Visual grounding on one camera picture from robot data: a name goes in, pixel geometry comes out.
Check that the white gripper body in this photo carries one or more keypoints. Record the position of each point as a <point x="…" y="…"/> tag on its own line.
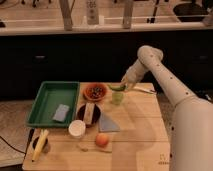
<point x="135" y="73"/>

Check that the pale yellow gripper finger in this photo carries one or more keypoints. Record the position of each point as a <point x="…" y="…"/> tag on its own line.
<point x="124" y="81"/>

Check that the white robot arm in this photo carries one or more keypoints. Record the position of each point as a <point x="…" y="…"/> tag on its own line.
<point x="191" y="146"/>

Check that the green plastic cup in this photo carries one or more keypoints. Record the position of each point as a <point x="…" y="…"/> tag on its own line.
<point x="117" y="97"/>

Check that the white cup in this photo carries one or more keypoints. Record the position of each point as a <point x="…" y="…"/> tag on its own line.
<point x="77" y="128"/>

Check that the orange bowl with beans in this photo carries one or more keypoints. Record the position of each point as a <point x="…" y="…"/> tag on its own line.
<point x="95" y="92"/>

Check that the beige block in bowl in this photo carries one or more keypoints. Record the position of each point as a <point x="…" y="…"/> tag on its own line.
<point x="88" y="114"/>

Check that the dark brown bowl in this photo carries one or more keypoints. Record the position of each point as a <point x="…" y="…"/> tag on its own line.
<point x="96" y="114"/>

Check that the blue triangular cloth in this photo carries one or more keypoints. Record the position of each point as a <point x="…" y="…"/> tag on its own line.
<point x="106" y="124"/>

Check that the orange fruit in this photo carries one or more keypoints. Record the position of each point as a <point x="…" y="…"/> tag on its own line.
<point x="101" y="139"/>

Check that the blue sponge in tray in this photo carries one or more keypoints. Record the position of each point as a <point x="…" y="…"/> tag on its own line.
<point x="61" y="113"/>

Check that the green plastic tray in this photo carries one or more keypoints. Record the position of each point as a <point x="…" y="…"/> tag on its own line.
<point x="50" y="96"/>

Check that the wooden spoon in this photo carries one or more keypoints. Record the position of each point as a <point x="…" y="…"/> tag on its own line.
<point x="90" y="149"/>

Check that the black office chair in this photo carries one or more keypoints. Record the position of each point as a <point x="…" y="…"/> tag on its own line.
<point x="190" y="12"/>

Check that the small black bowl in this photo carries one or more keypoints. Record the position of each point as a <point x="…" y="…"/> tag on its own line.
<point x="46" y="147"/>

